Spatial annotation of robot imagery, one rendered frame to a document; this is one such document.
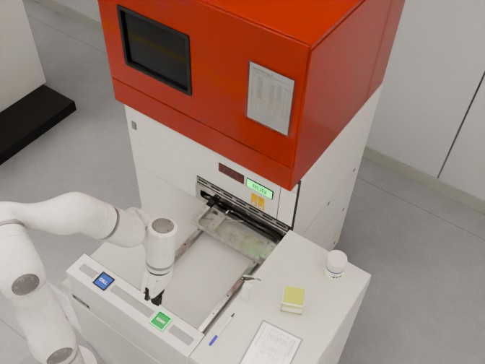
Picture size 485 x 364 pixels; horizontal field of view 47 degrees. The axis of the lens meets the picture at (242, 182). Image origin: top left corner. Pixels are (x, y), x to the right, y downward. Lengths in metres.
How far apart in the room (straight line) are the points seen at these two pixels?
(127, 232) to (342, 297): 0.88
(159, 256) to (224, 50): 0.63
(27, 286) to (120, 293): 0.76
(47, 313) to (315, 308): 0.89
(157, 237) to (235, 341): 0.52
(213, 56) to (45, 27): 3.43
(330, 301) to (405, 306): 1.25
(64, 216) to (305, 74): 0.74
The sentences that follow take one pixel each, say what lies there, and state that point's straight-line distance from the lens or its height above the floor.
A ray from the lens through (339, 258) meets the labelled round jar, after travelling 1.96.
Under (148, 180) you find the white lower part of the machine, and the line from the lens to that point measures 2.56.
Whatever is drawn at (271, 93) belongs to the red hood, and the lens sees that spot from 1.65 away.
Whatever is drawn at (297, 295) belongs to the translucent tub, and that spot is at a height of 1.03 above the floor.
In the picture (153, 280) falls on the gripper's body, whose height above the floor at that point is 1.26.
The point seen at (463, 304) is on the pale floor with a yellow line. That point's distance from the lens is 3.31.
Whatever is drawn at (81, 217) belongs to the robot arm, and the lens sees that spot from 1.28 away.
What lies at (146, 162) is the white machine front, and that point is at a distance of 2.47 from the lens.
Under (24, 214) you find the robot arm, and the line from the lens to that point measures 1.31.
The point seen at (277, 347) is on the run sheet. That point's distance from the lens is 1.86.
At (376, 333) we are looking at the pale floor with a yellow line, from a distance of 3.06.
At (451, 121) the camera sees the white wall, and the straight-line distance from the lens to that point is 3.40.
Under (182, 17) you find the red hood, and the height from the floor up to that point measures 1.73.
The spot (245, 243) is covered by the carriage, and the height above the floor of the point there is 0.88.
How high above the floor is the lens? 2.65
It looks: 49 degrees down
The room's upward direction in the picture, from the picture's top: 3 degrees clockwise
